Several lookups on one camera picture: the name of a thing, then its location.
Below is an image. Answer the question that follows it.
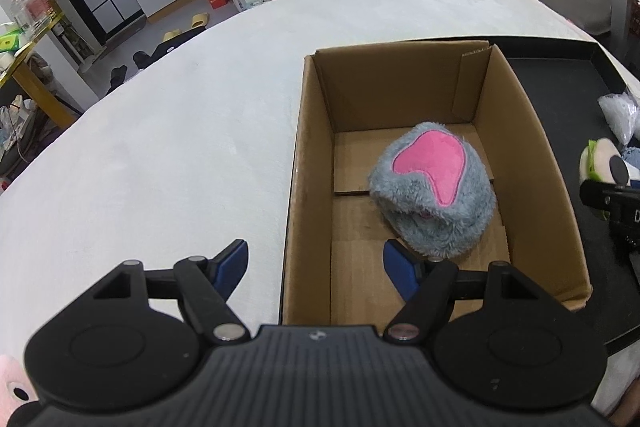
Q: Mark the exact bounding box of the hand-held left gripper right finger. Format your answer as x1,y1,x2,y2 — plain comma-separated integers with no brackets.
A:
382,239,557,345

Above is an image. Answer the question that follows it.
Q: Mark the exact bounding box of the black flat bag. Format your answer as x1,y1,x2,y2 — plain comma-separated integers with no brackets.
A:
150,27,206,58

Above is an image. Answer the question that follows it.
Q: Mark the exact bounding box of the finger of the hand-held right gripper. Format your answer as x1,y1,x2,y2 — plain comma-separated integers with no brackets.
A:
607,155,632,186
579,180,613,222

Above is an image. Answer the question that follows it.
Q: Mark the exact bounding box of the blue white packet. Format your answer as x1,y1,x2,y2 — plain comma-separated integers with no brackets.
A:
622,147,640,188

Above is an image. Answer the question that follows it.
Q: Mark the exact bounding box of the clear jar with red label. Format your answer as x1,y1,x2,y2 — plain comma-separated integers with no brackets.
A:
10,0,63,30

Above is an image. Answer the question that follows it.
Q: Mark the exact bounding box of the burger plush toy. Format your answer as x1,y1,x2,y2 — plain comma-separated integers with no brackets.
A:
579,138,626,182

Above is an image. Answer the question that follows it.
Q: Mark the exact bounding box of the black tray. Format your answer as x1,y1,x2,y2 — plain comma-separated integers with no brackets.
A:
500,41,640,348

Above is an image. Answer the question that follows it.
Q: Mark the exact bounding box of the dark grey mat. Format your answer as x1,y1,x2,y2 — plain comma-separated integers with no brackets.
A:
505,0,613,35

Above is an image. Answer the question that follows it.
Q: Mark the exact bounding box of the grey pink plush toy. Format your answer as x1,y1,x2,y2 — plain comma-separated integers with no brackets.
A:
369,121,497,264

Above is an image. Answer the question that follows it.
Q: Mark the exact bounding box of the brown cardboard box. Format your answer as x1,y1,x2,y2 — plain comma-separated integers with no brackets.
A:
277,39,593,328

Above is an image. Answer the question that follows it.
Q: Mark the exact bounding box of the clear plastic bag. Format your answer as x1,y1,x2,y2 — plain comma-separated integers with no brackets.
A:
597,92,640,145

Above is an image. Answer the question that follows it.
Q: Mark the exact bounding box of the yellow table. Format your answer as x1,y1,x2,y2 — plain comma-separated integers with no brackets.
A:
0,9,83,128

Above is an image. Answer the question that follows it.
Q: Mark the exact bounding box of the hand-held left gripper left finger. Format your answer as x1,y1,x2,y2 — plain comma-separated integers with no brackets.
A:
92,239,251,345

